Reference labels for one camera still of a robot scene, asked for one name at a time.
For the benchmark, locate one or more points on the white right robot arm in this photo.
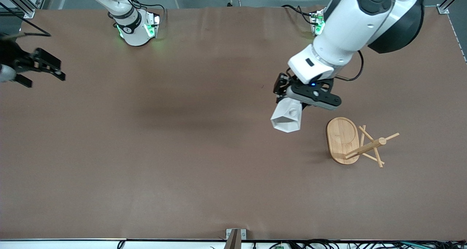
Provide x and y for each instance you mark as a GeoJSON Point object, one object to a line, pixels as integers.
{"type": "Point", "coordinates": [133, 33]}

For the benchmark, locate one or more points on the brown table cover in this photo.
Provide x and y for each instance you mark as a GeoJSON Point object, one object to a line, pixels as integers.
{"type": "Point", "coordinates": [182, 150]}

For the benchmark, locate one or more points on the wooden cup rack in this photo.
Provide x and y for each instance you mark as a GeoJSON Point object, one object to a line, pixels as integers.
{"type": "Point", "coordinates": [341, 139]}

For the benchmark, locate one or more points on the aluminium frame profile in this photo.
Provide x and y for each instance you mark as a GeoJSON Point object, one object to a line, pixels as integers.
{"type": "Point", "coordinates": [442, 10]}
{"type": "Point", "coordinates": [27, 12]}

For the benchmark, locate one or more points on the grey metal camera bracket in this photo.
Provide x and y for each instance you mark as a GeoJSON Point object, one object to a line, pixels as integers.
{"type": "Point", "coordinates": [233, 238]}

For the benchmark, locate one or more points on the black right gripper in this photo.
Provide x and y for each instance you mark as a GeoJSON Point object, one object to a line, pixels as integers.
{"type": "Point", "coordinates": [10, 55]}

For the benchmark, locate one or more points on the white faceted cup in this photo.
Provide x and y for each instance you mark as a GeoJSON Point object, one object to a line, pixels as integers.
{"type": "Point", "coordinates": [288, 119]}

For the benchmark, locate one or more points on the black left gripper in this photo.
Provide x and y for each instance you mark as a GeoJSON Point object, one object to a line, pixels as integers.
{"type": "Point", "coordinates": [281, 85]}

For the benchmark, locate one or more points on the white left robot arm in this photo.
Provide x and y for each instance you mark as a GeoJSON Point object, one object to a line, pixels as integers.
{"type": "Point", "coordinates": [350, 26]}

